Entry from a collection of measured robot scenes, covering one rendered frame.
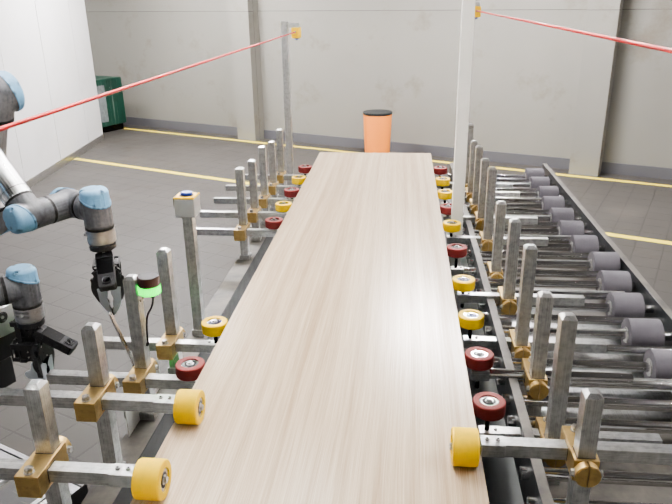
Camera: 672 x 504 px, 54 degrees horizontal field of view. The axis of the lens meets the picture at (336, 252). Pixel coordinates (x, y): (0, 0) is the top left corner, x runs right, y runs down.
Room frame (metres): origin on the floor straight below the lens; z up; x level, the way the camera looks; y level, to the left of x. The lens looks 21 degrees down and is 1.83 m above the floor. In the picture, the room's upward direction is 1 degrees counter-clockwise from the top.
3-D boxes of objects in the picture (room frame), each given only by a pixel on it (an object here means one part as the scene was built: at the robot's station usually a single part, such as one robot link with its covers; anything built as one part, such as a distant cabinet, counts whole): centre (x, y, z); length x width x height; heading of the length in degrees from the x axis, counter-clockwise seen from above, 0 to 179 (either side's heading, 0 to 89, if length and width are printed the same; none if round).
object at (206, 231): (2.84, 0.47, 0.84); 0.43 x 0.03 x 0.04; 84
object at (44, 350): (1.62, 0.84, 0.96); 0.09 x 0.08 x 0.12; 84
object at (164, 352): (1.86, 0.53, 0.82); 0.13 x 0.06 x 0.05; 174
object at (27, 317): (1.62, 0.83, 1.04); 0.08 x 0.08 x 0.05
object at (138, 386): (1.61, 0.55, 0.84); 0.13 x 0.06 x 0.05; 174
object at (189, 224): (2.14, 0.50, 0.92); 0.05 x 0.04 x 0.45; 174
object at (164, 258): (1.88, 0.52, 0.89); 0.03 x 0.03 x 0.48; 84
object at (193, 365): (1.58, 0.40, 0.85); 0.08 x 0.08 x 0.11
